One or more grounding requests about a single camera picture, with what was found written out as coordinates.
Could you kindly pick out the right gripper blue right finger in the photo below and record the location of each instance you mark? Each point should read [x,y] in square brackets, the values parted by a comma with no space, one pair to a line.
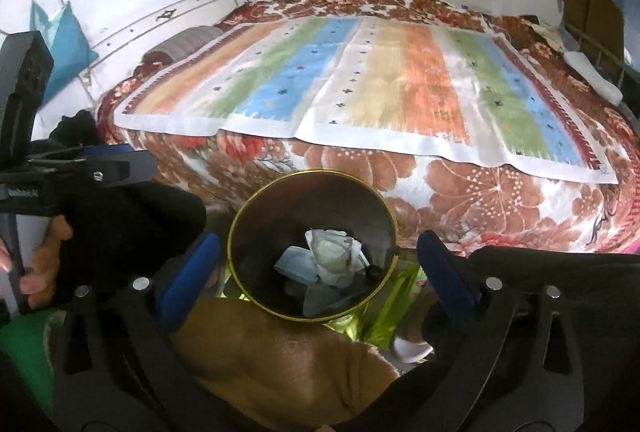
[456,296]

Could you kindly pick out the crumpled trash in bin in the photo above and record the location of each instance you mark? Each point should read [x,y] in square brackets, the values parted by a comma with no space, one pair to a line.
[327,276]

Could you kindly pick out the teal cloth on wall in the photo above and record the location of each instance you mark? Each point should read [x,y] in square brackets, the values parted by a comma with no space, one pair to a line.
[67,44]

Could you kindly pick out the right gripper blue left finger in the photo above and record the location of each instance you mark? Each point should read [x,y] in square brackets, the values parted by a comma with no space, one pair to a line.
[182,279]

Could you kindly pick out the round trash bin gold rim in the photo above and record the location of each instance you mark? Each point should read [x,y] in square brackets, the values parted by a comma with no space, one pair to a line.
[277,217]

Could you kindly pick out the grey striped pillow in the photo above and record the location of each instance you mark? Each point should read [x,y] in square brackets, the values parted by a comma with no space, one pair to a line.
[182,45]

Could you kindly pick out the colourful striped bed mat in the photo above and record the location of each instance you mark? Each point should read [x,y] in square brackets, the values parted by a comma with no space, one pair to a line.
[377,84]

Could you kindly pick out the person's left hand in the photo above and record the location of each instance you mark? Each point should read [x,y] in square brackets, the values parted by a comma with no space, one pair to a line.
[38,283]

